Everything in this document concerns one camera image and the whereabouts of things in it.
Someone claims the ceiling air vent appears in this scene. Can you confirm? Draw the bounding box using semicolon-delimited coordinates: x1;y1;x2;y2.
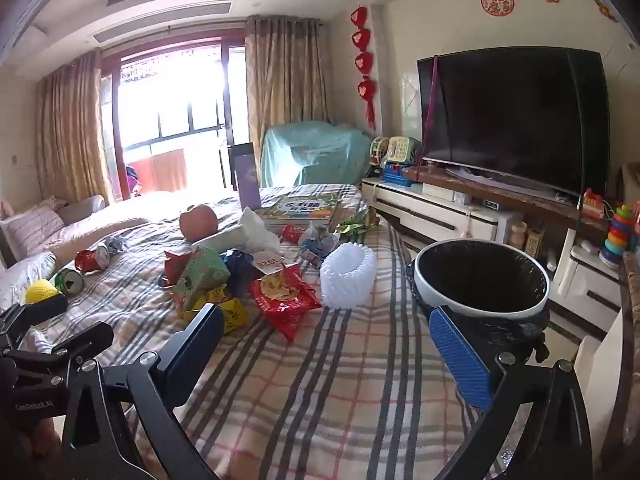
91;0;236;47

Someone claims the yellow basket toy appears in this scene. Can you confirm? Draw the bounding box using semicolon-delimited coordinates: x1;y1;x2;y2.
370;136;391;167

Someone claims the white card with red print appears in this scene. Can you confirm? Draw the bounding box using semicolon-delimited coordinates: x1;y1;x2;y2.
252;252;286;277

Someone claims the red heart hanging decoration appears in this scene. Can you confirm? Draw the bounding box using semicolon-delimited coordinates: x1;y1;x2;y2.
350;6;379;131

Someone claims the beige curtain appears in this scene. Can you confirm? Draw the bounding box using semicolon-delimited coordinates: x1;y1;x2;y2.
244;14;334;161
35;50;114;206

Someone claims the white tissue pack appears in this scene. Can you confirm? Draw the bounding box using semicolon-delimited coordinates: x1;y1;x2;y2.
192;225;251;253

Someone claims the black television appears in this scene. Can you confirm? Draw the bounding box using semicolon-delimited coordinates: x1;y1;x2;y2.
416;46;612;199

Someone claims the grey pillow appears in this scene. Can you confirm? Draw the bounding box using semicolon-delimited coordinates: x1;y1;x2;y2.
57;195;107;226

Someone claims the white blue wrapper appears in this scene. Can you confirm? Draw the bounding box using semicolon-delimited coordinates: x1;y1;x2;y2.
298;224;342;268

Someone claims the purple tall box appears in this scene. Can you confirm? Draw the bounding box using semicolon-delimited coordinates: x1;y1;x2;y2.
229;142;262;211

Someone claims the person's left hand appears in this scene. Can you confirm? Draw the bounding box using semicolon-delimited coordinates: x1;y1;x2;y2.
27;417;63;458

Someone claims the gold cartoon wall decal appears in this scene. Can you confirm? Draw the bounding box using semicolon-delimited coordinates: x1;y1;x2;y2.
592;0;622;24

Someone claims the red toy telephone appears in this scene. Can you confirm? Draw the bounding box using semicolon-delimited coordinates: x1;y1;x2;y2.
580;188;607;221

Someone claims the orange round toy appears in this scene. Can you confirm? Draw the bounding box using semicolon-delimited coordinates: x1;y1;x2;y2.
180;204;219;240

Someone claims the red snack packet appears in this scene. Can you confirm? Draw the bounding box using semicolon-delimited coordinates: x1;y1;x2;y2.
248;265;322;342

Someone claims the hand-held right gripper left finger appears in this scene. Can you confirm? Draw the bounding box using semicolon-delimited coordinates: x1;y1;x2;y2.
59;304;226;480

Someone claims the white tissue wad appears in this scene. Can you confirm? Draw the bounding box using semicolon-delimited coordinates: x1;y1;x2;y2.
239;207;282;253

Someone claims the yellow snack packet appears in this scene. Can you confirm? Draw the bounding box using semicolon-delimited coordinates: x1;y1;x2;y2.
182;297;249;336

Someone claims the pink striped pillow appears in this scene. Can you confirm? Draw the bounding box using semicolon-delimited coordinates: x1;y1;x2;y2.
0;205;67;262

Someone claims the rainbow stacking rings toy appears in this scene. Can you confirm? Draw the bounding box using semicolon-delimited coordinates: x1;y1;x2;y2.
598;203;639;266

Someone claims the small red packet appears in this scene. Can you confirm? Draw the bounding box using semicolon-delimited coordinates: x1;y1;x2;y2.
162;250;193;288

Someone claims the green crumpled wrapper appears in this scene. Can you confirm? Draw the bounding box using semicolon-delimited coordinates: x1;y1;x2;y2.
339;209;379;237

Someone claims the white television cabinet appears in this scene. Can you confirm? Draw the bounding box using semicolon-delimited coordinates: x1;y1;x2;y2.
360;166;628;336

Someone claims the blue toy cash register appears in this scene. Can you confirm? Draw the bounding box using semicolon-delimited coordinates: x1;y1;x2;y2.
381;160;417;187

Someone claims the red drink can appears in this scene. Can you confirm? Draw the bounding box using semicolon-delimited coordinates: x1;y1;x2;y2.
75;244;111;274

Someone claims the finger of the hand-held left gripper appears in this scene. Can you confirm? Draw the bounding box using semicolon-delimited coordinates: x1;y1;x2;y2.
10;321;115;377
0;292;69;342

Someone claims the blue plastic packet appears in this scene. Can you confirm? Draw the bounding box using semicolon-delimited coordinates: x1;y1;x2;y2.
220;250;257;297

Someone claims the green drink can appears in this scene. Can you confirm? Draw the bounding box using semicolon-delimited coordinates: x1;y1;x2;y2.
52;268;86;295

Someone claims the balcony window frame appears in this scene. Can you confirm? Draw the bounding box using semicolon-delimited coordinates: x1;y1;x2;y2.
100;35;249;202

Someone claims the white bin with black bag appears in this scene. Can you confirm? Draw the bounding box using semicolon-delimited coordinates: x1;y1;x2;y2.
407;239;552;363

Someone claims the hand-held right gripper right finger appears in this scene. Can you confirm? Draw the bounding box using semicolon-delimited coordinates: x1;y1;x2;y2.
427;305;596;480

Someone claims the yellow mesh ball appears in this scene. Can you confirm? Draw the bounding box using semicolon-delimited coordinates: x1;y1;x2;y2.
24;282;57;305

